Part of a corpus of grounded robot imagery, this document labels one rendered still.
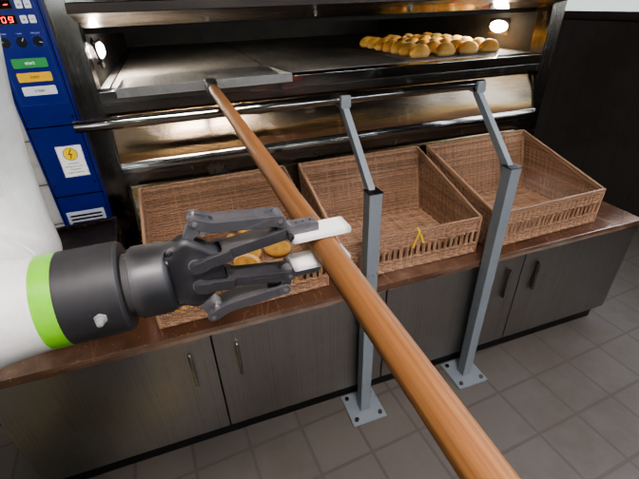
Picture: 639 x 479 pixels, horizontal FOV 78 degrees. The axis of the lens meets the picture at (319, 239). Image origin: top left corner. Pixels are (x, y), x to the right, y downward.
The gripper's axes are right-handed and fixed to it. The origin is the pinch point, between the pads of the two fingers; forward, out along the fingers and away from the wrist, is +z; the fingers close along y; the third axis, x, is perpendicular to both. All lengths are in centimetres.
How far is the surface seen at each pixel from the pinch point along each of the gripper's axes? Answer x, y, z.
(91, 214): -109, 39, -47
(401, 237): -62, 45, 51
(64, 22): -113, -20, -37
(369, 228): -52, 33, 34
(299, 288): -63, 57, 15
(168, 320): -62, 57, -26
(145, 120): -75, 1, -20
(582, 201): -61, 47, 133
